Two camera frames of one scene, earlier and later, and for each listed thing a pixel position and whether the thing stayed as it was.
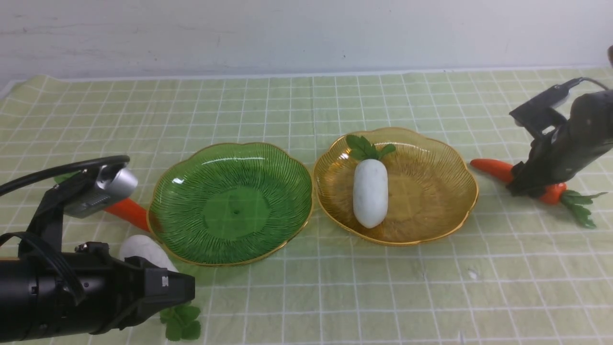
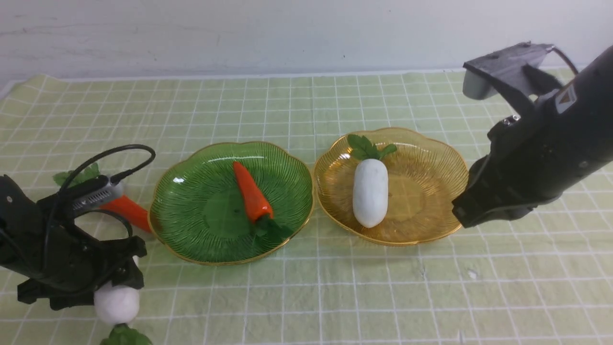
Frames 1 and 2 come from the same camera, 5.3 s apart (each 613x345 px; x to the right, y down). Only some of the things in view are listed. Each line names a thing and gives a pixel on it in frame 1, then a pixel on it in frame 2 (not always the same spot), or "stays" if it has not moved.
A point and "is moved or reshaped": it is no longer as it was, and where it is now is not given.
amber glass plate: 431,189 stays
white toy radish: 370,190 stays
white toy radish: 144,247 is moved or reshaped
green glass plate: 213,204 stays
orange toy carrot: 555,194 to 258,210
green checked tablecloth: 517,272 stays
